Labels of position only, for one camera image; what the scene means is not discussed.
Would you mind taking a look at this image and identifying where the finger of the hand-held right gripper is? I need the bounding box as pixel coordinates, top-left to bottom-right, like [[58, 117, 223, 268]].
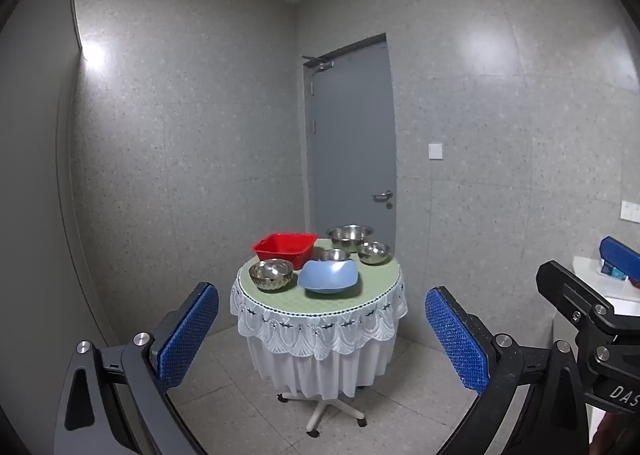
[[599, 236, 640, 287], [536, 260, 616, 332]]

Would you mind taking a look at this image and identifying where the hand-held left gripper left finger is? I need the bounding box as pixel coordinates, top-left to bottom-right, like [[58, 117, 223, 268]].
[[52, 281, 221, 455]]

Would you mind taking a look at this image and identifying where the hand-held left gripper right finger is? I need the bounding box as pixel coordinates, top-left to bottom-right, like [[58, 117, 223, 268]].
[[425, 286, 592, 455]]

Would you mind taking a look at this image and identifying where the ribbed steel bowl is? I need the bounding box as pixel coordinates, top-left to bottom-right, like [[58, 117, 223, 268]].
[[248, 258, 295, 292]]

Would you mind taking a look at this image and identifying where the medium plain steel bowl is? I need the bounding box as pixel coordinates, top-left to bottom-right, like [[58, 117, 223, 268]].
[[357, 241, 391, 266]]

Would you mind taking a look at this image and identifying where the red plastic basin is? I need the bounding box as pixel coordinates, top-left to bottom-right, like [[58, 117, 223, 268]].
[[251, 233, 319, 271]]

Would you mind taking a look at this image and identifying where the blue plastic bowl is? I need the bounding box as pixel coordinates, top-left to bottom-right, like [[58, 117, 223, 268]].
[[297, 259, 361, 295]]

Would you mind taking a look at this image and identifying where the large steel bowl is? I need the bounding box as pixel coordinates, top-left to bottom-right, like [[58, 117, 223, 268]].
[[326, 224, 375, 254]]

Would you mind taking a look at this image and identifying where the green checked table mat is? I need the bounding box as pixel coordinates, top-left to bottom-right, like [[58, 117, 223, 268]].
[[237, 238, 403, 314]]

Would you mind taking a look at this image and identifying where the white table base with casters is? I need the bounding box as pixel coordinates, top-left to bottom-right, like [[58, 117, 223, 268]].
[[278, 389, 368, 438]]

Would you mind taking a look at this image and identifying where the grey door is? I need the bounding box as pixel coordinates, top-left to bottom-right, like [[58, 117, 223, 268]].
[[302, 33, 398, 261]]

